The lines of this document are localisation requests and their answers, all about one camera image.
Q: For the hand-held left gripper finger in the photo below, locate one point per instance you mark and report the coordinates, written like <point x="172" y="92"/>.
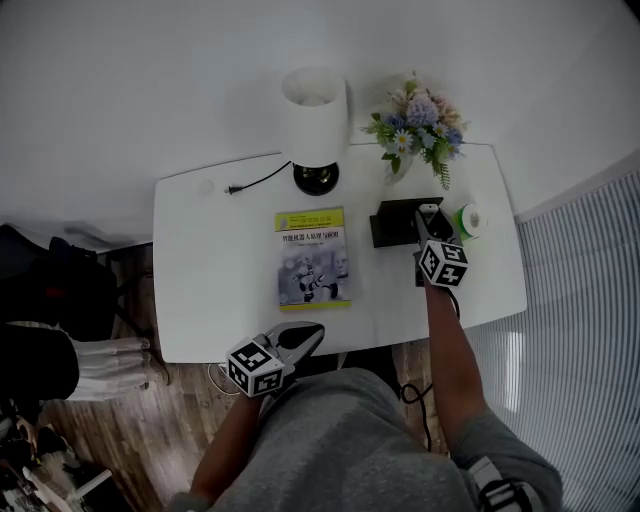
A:
<point x="305" y="349"/>
<point x="282" y="330"/>

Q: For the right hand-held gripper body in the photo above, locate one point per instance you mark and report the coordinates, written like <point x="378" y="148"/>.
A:
<point x="442" y="265"/>

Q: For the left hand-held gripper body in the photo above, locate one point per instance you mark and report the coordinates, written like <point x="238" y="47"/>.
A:
<point x="255" y="370"/>

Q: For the dark brown wooden box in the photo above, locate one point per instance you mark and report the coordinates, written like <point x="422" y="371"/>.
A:
<point x="395" y="222"/>

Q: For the person's right forearm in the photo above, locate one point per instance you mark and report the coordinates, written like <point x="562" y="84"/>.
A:
<point x="452" y="360"/>

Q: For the person's left forearm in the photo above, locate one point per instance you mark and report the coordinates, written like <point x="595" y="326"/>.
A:
<point x="225" y="445"/>

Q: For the yellow-green grey book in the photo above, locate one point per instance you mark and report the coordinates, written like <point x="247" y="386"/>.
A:
<point x="310" y="260"/>

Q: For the person's grey shirt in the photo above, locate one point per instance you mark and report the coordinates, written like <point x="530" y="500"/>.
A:
<point x="340" y="440"/>

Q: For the flower bouquet in white vase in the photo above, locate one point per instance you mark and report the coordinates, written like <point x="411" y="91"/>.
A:
<point x="420" y="112"/>

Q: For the white venetian blinds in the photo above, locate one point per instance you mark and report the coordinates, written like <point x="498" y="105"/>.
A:
<point x="575" y="325"/>

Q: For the white shade table lamp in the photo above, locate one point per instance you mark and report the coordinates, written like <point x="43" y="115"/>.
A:
<point x="312" y="120"/>

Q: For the black office chair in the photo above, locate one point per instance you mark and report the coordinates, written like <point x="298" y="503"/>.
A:
<point x="60" y="280"/>

